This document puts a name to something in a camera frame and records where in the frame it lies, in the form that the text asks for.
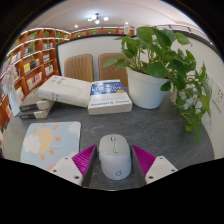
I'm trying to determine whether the tan upholstered chair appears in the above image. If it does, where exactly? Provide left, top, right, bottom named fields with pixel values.
left=97, top=52, right=129, bottom=88
left=63, top=53, right=94, bottom=83

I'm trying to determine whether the blue and white book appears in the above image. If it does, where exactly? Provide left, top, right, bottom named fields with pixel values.
left=87, top=79, right=133, bottom=116

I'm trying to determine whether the sun and cloud mouse pad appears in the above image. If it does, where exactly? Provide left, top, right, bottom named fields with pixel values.
left=20, top=120, right=82, bottom=171

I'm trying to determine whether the orange wooden shelf unit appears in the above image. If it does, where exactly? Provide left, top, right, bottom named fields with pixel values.
left=0, top=25, right=136, bottom=158

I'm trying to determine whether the grey computer mouse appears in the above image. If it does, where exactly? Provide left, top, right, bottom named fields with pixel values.
left=98, top=133, right=133, bottom=181

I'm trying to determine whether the ceiling light fixture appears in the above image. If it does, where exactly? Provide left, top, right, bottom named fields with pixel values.
left=87, top=13, right=110, bottom=25

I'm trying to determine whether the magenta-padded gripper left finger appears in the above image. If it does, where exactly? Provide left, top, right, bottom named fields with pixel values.
left=49, top=143, right=100, bottom=188

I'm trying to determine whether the white wall socket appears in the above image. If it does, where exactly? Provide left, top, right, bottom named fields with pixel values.
left=205, top=73, right=215, bottom=90
left=212, top=83, right=224, bottom=113

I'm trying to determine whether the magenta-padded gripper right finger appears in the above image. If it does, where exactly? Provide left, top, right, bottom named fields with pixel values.
left=130, top=143, right=179, bottom=188

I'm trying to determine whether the green plant in white pot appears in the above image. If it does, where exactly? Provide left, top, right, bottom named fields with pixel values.
left=102, top=25, right=213, bottom=146

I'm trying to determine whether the thick white book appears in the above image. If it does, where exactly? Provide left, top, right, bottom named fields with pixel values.
left=37, top=74, right=93, bottom=109

